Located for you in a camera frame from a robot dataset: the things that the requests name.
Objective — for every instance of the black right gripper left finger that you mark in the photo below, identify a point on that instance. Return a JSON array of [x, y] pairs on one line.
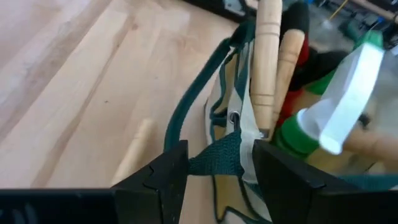
[[161, 193]]

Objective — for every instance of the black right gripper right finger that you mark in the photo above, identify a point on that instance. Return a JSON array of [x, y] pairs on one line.
[[280, 186]]

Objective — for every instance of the beige green canvas gardening bag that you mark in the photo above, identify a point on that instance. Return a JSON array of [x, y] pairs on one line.
[[217, 155]]

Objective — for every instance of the white green spray bottle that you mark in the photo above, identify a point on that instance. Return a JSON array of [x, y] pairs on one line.
[[342, 102]]

